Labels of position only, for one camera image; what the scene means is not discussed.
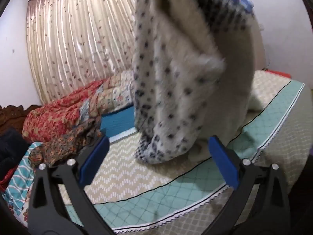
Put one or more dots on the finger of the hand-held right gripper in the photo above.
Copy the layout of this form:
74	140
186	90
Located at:
240	2

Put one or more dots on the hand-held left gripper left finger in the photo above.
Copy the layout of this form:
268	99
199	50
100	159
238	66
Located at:
94	161

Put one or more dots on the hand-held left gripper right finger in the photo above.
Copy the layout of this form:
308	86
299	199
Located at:
223	159

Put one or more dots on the white spotted fleece garment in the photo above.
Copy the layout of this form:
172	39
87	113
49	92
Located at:
171	78

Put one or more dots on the brown patterned cloth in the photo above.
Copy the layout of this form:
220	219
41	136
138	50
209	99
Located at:
68	144

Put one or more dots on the patterned bed sheet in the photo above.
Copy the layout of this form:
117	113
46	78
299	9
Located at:
137	176

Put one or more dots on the red floral patchwork quilt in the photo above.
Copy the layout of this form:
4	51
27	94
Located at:
53	117

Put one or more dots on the teal wave-pattern pillow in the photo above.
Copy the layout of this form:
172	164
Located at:
19	181

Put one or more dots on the red cloth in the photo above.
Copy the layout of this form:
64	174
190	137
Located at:
6	182
277	73

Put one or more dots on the black fuzzy cloth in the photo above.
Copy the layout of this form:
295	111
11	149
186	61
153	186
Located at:
9	146

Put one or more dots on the carved wooden headboard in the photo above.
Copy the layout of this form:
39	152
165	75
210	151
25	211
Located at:
12	117

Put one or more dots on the beige leaf-print curtain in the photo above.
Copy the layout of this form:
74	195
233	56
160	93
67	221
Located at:
73	41

